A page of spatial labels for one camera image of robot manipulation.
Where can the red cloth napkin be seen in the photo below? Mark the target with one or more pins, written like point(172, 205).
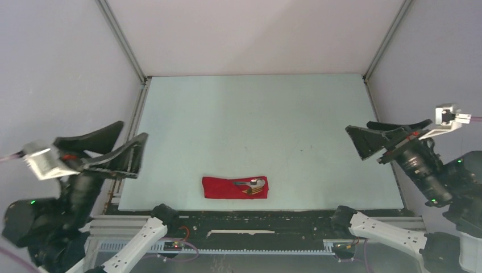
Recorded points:
point(225, 189)

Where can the right corner aluminium profile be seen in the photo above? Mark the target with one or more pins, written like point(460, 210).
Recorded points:
point(402, 13)

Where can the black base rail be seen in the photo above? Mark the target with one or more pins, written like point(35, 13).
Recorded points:
point(279, 231)

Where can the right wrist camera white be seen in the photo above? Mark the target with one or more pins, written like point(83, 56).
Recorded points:
point(448, 118)

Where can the corner aluminium profile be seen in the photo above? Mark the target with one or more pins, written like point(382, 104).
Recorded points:
point(402, 13)
point(145, 81)

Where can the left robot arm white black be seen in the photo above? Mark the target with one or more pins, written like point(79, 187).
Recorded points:
point(52, 228)

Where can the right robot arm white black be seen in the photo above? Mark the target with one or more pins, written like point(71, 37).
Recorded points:
point(452, 241)

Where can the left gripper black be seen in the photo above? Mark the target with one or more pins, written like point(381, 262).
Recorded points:
point(126, 160)

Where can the gold fork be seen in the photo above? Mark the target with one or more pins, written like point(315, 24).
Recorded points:
point(253, 191)

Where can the silver spoon blue handle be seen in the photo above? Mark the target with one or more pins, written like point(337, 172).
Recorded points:
point(253, 183)

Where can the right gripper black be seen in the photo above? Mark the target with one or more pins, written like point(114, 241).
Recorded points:
point(365, 141)

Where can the left corner aluminium profile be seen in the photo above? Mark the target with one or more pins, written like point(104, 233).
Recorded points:
point(145, 81)

